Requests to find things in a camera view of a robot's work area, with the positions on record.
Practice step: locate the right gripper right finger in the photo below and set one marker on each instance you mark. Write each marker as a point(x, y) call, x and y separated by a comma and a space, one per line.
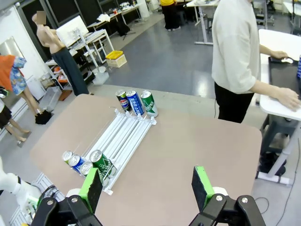
point(198, 186)

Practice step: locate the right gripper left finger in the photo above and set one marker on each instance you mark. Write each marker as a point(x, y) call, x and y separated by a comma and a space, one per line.
point(92, 188)

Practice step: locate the black Pepsi can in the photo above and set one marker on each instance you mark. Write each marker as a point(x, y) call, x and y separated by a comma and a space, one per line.
point(67, 156)
point(124, 102)

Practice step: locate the blue Pocari Sweat can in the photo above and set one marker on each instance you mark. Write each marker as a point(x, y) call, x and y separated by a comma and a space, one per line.
point(75, 163)
point(136, 104)
point(299, 68)

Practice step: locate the black plastic serving tray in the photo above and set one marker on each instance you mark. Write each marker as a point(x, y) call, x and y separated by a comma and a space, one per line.
point(282, 73)

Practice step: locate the person's left forearm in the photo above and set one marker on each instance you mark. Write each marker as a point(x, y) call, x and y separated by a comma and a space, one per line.
point(265, 50)

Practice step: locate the person's right forearm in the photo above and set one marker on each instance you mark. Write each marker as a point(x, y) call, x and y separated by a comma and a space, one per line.
point(266, 88)

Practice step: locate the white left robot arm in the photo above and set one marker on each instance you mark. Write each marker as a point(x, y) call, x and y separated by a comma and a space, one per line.
point(9, 181)

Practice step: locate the person in grey shirt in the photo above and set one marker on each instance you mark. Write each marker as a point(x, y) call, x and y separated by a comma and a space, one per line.
point(235, 47)

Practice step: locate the person in yellow hoodie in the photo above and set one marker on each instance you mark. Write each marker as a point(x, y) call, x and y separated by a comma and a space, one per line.
point(170, 14)

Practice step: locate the person's right hand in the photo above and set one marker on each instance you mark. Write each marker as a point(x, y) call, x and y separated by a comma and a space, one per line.
point(289, 99)

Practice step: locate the person's left hand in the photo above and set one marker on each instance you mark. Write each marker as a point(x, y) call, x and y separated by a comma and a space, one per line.
point(279, 54)

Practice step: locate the green Chilsung cider can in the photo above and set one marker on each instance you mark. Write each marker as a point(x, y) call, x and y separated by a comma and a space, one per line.
point(85, 167)
point(102, 162)
point(150, 106)

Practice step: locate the white can dispenser rack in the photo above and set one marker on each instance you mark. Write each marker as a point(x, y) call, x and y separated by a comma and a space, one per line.
point(124, 136)

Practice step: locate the black bag on floor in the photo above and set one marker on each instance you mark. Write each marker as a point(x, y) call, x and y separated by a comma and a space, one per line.
point(43, 117)

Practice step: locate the clear plastic storage bin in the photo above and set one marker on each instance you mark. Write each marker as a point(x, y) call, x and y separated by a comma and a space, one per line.
point(50, 97)

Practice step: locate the white folding crate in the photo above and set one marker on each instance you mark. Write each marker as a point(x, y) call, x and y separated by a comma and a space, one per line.
point(117, 62)

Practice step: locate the beige mannequin with dark skirt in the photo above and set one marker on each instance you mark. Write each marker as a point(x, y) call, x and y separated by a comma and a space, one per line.
point(63, 61)

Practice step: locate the white table with whiteboard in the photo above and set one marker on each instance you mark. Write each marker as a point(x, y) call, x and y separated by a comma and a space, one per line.
point(70, 33)

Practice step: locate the black floor tripod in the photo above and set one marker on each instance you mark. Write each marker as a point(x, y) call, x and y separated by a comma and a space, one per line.
point(124, 29)

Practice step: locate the large white table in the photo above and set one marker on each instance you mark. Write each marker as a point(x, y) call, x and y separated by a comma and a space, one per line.
point(272, 40)

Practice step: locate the cluttered white side table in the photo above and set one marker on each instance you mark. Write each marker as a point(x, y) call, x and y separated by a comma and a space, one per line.
point(117, 16)

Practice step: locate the white tower air conditioner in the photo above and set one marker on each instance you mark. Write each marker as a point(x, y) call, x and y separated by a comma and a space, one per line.
point(144, 8)

